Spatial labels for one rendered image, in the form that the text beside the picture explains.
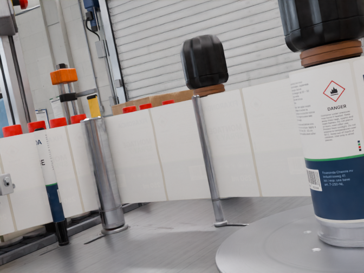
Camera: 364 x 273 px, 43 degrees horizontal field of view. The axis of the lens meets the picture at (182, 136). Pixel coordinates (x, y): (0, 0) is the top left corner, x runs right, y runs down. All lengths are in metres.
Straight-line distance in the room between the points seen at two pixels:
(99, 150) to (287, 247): 0.36
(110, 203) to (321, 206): 0.38
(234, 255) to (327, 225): 0.10
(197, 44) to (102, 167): 0.27
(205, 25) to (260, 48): 0.74
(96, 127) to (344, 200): 0.42
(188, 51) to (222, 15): 4.67
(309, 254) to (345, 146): 0.11
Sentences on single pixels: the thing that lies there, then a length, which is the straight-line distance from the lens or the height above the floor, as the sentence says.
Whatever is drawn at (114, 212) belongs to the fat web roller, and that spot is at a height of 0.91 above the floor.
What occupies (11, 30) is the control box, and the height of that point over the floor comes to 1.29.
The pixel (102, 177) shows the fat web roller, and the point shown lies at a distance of 0.74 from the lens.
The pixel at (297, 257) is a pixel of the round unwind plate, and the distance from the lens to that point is 0.46.
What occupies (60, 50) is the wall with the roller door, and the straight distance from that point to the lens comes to 6.87.
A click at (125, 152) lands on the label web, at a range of 0.74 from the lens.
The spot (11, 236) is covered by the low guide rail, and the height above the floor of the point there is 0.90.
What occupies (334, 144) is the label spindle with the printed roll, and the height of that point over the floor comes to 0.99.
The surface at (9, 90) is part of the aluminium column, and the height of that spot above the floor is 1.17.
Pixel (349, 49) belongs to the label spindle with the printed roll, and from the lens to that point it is 0.46.
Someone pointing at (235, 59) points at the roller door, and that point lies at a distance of 5.39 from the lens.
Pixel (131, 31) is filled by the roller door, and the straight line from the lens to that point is 6.04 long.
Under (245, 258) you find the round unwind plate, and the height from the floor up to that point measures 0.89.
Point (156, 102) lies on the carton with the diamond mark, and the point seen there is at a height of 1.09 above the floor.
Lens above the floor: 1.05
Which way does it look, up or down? 3 degrees down
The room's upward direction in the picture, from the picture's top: 11 degrees counter-clockwise
